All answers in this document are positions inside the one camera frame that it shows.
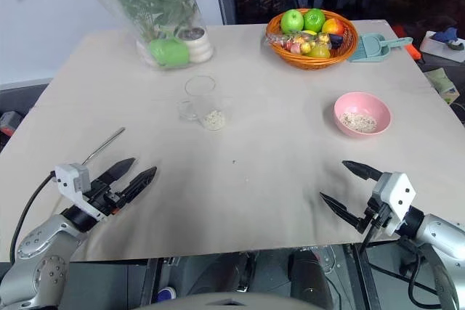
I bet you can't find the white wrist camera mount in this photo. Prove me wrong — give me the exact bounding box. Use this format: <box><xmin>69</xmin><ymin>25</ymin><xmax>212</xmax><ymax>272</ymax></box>
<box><xmin>54</xmin><ymin>163</ymin><xmax>110</xmax><ymax>222</ymax></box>
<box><xmin>368</xmin><ymin>171</ymin><xmax>417</xmax><ymax>237</ymax></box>

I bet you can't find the grey red device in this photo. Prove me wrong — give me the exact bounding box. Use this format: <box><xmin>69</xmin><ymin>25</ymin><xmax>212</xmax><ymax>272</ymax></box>
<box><xmin>0</xmin><ymin>110</ymin><xmax>23</xmax><ymax>137</ymax></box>

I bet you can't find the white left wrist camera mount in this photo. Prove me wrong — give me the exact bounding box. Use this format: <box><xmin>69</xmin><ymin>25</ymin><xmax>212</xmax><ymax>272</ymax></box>
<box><xmin>54</xmin><ymin>163</ymin><xmax>110</xmax><ymax>222</ymax></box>

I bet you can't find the clear glass jug with handle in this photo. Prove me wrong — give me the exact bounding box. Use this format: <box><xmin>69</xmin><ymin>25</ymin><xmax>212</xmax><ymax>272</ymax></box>
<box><xmin>177</xmin><ymin>95</ymin><xmax>234</xmax><ymax>132</ymax></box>

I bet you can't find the clear bag of candies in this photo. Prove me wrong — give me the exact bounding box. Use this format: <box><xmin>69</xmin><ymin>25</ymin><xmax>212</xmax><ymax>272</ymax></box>
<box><xmin>264</xmin><ymin>31</ymin><xmax>330</xmax><ymax>55</ymax></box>

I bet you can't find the white ribbed plant pot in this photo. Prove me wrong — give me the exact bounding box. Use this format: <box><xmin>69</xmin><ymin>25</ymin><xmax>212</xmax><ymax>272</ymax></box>
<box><xmin>175</xmin><ymin>26</ymin><xmax>214</xmax><ymax>64</ymax></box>

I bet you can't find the green apple-shaped pot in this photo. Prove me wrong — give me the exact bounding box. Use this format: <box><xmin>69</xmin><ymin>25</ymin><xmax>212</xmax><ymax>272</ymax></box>
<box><xmin>148</xmin><ymin>38</ymin><xmax>190</xmax><ymax>68</ymax></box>

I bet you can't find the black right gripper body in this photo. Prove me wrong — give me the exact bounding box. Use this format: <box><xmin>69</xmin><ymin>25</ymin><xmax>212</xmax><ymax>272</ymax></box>
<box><xmin>357</xmin><ymin>197</ymin><xmax>392</xmax><ymax>235</ymax></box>

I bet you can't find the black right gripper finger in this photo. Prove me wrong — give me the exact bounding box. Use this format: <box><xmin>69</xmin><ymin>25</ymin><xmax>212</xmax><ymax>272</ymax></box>
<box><xmin>319</xmin><ymin>191</ymin><xmax>365</xmax><ymax>232</ymax></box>
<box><xmin>341</xmin><ymin>159</ymin><xmax>384</xmax><ymax>181</ymax></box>

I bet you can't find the dark rounded shape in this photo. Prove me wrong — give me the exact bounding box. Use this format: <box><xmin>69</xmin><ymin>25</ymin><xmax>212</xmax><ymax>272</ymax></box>
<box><xmin>288</xmin><ymin>247</ymin><xmax>334</xmax><ymax>310</ymax></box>

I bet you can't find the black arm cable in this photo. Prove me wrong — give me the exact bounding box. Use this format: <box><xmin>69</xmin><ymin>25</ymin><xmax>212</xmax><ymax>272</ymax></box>
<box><xmin>357</xmin><ymin>211</ymin><xmax>459</xmax><ymax>310</ymax></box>
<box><xmin>9</xmin><ymin>173</ymin><xmax>57</xmax><ymax>264</ymax></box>

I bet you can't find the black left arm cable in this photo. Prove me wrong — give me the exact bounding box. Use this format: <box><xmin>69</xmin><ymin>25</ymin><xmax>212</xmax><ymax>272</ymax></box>
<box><xmin>9</xmin><ymin>173</ymin><xmax>57</xmax><ymax>264</ymax></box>

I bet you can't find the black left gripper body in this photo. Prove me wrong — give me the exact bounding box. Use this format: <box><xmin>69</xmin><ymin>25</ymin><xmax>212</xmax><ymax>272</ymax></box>
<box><xmin>85</xmin><ymin>178</ymin><xmax>127</xmax><ymax>217</ymax></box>

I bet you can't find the green paper pad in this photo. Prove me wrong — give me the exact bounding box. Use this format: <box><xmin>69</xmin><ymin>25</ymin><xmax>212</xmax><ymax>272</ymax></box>
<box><xmin>424</xmin><ymin>68</ymin><xmax>459</xmax><ymax>105</ymax></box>

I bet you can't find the orange wicker basket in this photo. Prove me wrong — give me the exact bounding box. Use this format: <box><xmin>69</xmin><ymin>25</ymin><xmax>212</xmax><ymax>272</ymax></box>
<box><xmin>265</xmin><ymin>8</ymin><xmax>359</xmax><ymax>70</ymax></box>

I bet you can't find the teal hand brush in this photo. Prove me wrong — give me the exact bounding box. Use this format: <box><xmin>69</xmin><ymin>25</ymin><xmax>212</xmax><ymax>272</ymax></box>
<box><xmin>379</xmin><ymin>36</ymin><xmax>415</xmax><ymax>52</ymax></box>

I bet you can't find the green apple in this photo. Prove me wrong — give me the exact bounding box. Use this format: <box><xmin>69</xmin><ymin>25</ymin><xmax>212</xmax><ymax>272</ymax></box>
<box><xmin>280</xmin><ymin>9</ymin><xmax>305</xmax><ymax>34</ymax></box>
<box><xmin>302</xmin><ymin>8</ymin><xmax>326</xmax><ymax>33</ymax></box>

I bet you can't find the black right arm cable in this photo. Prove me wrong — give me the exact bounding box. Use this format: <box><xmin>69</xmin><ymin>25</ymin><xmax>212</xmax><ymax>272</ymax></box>
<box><xmin>357</xmin><ymin>211</ymin><xmax>459</xmax><ymax>310</ymax></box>

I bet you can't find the red yellow peach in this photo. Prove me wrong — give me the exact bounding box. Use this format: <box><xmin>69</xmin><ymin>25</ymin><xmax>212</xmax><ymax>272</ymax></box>
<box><xmin>321</xmin><ymin>18</ymin><xmax>346</xmax><ymax>36</ymax></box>

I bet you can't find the green leafy plant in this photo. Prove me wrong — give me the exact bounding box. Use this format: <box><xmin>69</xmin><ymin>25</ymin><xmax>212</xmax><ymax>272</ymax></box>
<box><xmin>89</xmin><ymin>0</ymin><xmax>200</xmax><ymax>41</ymax></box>

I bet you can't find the metal spoon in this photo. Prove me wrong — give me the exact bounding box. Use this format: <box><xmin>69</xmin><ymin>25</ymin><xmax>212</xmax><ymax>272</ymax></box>
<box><xmin>81</xmin><ymin>127</ymin><xmax>126</xmax><ymax>166</ymax></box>

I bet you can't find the white box with blue item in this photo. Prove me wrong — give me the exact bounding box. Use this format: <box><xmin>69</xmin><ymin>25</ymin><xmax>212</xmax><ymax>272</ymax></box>
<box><xmin>419</xmin><ymin>28</ymin><xmax>465</xmax><ymax>63</ymax></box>

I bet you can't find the teal dustpan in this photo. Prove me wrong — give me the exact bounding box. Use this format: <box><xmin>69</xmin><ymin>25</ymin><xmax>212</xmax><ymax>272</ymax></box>
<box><xmin>346</xmin><ymin>33</ymin><xmax>388</xmax><ymax>64</ymax></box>

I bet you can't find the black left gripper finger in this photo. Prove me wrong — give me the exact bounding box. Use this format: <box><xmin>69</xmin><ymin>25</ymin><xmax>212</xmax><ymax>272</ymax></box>
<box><xmin>97</xmin><ymin>158</ymin><xmax>137</xmax><ymax>184</ymax></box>
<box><xmin>116</xmin><ymin>166</ymin><xmax>158</xmax><ymax>206</ymax></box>

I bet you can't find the orange tool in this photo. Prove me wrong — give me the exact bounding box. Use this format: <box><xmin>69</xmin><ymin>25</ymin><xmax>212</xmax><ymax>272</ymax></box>
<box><xmin>404</xmin><ymin>44</ymin><xmax>425</xmax><ymax>63</ymax></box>

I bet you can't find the pink bowl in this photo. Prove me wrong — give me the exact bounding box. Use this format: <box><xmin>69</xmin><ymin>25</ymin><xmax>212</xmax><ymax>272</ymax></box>
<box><xmin>333</xmin><ymin>91</ymin><xmax>392</xmax><ymax>138</ymax></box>

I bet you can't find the clear empty glass cup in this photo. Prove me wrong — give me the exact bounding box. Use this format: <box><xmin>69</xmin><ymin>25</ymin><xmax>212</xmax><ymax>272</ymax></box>
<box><xmin>184</xmin><ymin>75</ymin><xmax>218</xmax><ymax>102</ymax></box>

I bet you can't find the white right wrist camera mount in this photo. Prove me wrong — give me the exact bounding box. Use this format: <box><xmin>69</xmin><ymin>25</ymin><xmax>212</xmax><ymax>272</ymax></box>
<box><xmin>368</xmin><ymin>171</ymin><xmax>417</xmax><ymax>237</ymax></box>

